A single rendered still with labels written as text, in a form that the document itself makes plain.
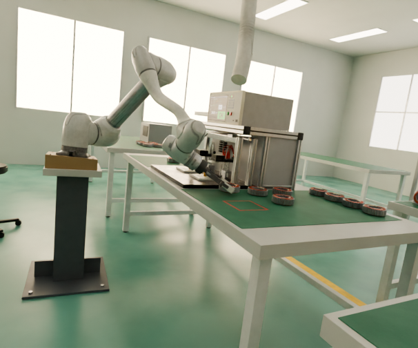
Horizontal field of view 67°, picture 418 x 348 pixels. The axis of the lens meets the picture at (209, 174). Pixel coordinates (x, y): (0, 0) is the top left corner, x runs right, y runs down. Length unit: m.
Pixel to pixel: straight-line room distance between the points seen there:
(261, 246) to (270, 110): 1.17
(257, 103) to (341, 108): 7.75
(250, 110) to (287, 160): 0.39
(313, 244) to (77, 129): 1.49
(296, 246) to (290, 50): 7.53
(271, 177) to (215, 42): 5.63
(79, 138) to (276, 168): 1.21
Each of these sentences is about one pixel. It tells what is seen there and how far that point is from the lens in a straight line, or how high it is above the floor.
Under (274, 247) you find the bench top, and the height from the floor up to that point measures 0.74.
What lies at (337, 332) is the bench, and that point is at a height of 0.73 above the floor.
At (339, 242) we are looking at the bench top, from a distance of 1.29.
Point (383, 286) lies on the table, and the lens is 2.52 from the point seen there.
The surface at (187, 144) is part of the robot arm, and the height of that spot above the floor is 1.00.
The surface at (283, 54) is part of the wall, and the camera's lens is 8.34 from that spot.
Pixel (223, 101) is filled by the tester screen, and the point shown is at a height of 1.25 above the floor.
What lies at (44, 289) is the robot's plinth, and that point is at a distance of 2.26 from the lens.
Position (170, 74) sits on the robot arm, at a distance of 1.98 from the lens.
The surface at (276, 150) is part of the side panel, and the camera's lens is 1.98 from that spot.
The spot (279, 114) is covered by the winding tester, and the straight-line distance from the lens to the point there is 2.09.
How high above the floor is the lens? 1.11
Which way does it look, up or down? 9 degrees down
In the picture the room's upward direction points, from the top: 7 degrees clockwise
